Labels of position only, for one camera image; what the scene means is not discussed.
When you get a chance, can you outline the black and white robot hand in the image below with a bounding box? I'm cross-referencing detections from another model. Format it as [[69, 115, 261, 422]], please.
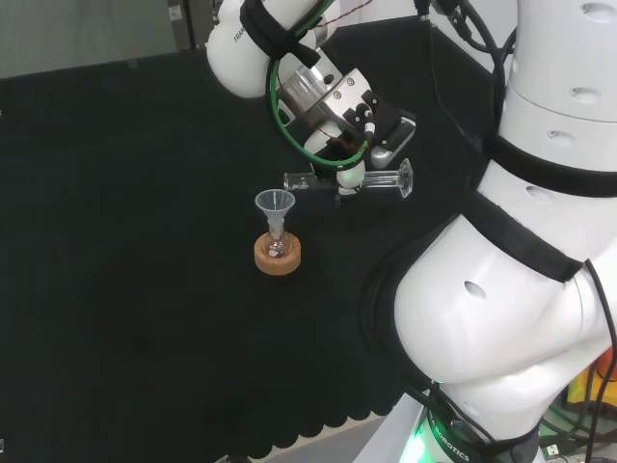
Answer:
[[302, 68, 418, 196]]

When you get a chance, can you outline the clear graduated cylinder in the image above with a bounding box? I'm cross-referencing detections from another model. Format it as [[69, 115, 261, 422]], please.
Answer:
[[282, 158, 415, 200]]

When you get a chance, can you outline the glass round-bottom flask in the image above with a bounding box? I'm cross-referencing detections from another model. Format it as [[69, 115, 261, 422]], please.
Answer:
[[263, 222, 289, 259]]

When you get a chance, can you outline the clear plastic funnel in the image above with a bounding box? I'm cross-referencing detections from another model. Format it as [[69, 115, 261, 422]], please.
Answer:
[[254, 189, 297, 233]]

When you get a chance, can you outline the black bench cloth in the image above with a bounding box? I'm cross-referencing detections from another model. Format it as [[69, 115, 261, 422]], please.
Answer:
[[0, 17, 512, 460]]

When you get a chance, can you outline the yellow stop button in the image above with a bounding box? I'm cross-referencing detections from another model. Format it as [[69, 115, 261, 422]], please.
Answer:
[[564, 354, 617, 412]]

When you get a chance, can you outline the green cable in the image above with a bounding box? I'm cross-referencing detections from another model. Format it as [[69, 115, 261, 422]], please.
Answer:
[[267, 0, 375, 171]]

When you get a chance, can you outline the brown cork ring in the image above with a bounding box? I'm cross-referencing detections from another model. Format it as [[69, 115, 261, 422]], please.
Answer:
[[254, 231, 303, 277]]

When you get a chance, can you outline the long black cable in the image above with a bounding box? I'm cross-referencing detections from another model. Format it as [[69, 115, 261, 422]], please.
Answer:
[[583, 259, 617, 463]]

